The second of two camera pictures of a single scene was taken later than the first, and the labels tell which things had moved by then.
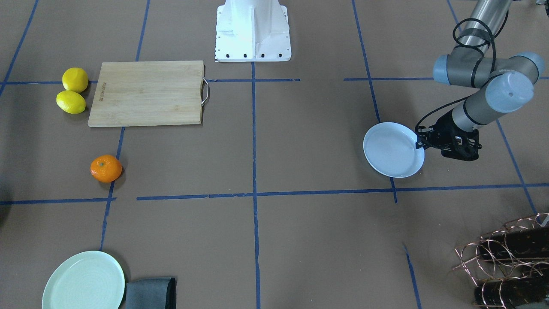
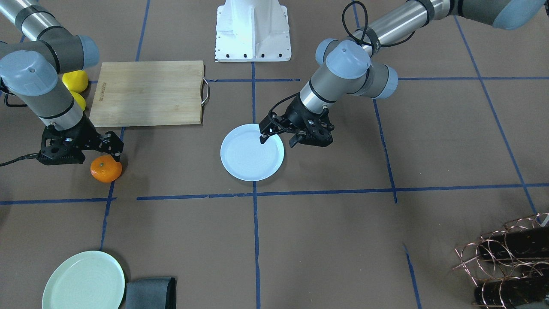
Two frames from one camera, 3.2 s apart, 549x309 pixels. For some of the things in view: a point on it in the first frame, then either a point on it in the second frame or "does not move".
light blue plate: (390, 149) -> (245, 159)
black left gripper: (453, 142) -> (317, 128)
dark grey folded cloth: (158, 293) does not move
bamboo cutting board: (133, 93) does not move
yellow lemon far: (75, 79) does not move
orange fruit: (106, 168) does not move
